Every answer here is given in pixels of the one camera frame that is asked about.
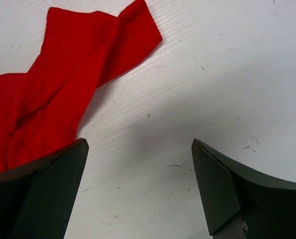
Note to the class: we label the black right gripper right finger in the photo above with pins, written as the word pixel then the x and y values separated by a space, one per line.
pixel 240 202

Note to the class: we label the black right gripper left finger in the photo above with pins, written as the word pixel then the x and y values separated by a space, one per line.
pixel 37 198

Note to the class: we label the red t shirt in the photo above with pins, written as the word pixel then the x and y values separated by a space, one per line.
pixel 40 110

